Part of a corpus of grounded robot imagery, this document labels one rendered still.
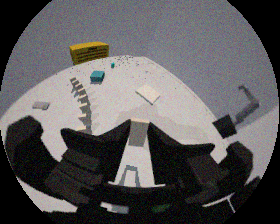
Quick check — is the teal rectangular block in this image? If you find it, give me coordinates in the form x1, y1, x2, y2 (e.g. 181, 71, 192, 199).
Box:
90, 71, 105, 82

